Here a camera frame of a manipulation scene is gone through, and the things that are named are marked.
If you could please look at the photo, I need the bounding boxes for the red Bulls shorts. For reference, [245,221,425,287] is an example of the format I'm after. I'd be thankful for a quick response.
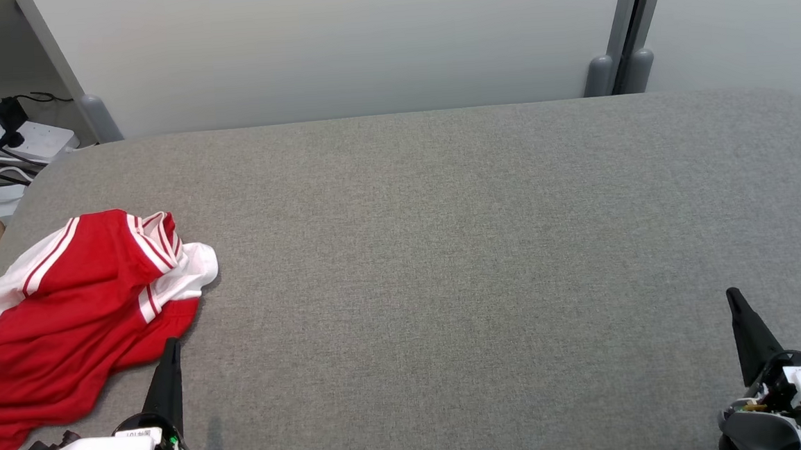
[0,300,210,450]

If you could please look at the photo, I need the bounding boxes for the white power strip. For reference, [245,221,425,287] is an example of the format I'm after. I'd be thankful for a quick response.
[0,112,82,167]

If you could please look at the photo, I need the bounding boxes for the red Bulls jersey top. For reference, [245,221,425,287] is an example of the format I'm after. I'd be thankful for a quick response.
[0,203,225,376]

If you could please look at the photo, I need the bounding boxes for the grey double partition post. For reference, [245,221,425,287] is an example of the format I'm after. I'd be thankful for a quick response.
[578,0,678,98]

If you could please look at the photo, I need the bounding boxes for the grey single partition post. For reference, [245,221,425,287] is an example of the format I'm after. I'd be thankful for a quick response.
[15,0,125,149]

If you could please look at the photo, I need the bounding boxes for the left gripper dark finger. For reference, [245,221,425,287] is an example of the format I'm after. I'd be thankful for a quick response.
[136,338,187,440]

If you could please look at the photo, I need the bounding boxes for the thin black adapter cable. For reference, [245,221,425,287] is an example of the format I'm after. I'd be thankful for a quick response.
[13,90,74,108]

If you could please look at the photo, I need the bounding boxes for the black plug adapter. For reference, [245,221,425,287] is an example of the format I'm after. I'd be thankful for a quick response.
[0,95,31,149]

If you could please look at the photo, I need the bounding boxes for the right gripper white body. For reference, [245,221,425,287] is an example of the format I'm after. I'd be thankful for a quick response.
[714,350,801,450]

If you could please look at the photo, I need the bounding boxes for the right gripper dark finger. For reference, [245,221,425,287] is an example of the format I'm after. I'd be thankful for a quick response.
[726,285,786,388]

